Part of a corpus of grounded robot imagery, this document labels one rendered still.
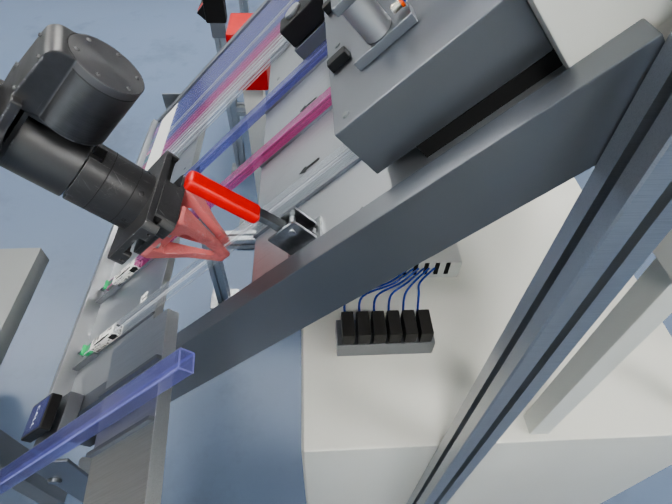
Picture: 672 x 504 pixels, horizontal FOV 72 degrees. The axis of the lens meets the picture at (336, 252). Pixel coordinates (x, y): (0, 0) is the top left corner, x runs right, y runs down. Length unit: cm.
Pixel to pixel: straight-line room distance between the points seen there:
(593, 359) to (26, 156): 59
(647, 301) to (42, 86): 54
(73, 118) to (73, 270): 153
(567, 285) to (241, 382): 121
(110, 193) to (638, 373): 82
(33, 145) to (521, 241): 86
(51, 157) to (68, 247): 158
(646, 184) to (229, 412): 128
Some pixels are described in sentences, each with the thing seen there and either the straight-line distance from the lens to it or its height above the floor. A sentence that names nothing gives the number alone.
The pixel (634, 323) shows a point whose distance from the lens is 55.
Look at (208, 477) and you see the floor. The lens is 139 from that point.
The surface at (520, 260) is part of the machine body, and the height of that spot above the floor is 62.
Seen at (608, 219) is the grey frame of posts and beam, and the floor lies 112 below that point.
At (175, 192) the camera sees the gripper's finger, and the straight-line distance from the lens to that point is 44.
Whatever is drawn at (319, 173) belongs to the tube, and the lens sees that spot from 41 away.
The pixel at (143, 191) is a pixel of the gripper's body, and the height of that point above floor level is 104.
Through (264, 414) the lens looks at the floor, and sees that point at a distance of 142.
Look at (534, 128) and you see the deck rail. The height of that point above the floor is 116.
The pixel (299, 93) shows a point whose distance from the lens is 58.
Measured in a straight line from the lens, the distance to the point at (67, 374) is 73.
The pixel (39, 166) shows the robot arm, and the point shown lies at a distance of 43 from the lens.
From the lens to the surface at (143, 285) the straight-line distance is 66.
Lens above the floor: 131
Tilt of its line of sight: 49 degrees down
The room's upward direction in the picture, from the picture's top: 2 degrees clockwise
